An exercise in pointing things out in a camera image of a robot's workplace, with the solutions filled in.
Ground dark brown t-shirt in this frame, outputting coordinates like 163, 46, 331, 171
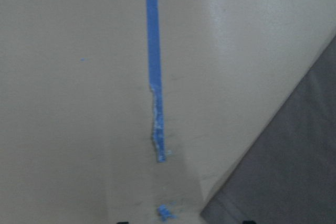
201, 40, 335, 223

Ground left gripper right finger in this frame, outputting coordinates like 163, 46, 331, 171
243, 220, 254, 224

